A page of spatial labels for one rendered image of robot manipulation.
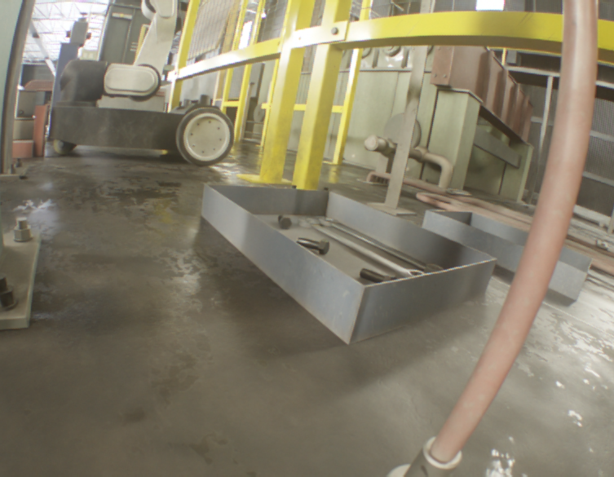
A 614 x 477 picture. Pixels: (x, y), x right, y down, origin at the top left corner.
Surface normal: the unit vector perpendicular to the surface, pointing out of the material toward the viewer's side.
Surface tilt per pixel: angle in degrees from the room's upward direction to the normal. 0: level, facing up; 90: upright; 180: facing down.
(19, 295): 0
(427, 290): 90
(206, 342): 0
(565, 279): 90
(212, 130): 90
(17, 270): 0
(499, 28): 90
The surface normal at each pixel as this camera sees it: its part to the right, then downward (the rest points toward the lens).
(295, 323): 0.18, -0.94
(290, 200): 0.57, 0.33
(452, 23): -0.77, 0.05
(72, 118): 0.20, 0.32
